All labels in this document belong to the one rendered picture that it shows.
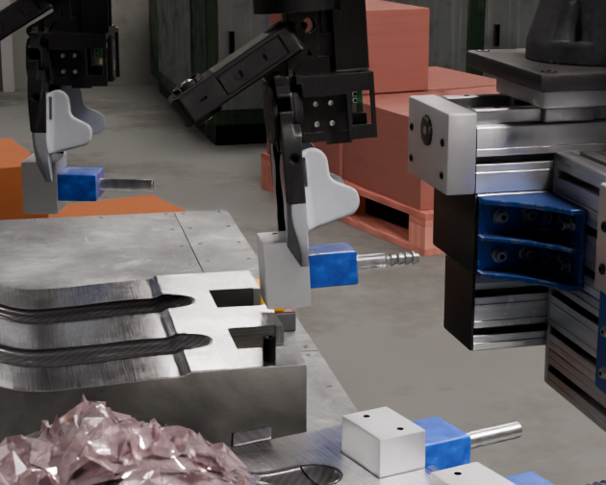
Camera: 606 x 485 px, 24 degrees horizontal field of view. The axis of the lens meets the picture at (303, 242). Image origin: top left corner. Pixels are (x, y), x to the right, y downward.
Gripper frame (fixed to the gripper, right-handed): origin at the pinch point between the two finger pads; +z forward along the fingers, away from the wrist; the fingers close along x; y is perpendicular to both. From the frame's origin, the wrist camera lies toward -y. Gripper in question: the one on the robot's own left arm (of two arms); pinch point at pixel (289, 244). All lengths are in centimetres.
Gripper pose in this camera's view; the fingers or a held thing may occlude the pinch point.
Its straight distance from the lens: 114.0
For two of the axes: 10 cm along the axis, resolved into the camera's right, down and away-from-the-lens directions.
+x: -1.4, -1.8, 9.7
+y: 9.9, -0.9, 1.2
